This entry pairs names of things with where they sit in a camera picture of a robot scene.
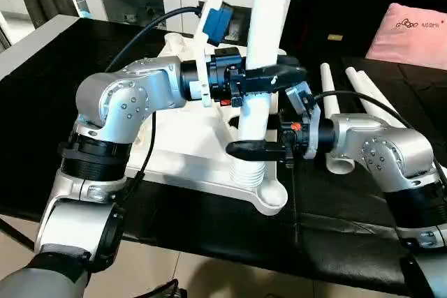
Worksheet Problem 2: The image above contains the pink pillow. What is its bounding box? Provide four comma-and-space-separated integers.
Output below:
365, 3, 447, 70

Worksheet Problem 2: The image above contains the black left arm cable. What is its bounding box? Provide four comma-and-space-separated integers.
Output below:
103, 6, 210, 204

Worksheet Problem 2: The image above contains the black work mat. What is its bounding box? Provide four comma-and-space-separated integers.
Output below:
0, 15, 447, 295

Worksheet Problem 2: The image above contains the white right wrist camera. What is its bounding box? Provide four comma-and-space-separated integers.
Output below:
285, 82, 323, 131

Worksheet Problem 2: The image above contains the white plastic table top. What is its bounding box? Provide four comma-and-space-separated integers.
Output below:
136, 33, 288, 216

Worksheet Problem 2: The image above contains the white plastic table leg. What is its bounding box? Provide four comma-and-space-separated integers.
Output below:
234, 0, 295, 188
320, 63, 358, 174
353, 68, 394, 112
345, 68, 378, 103

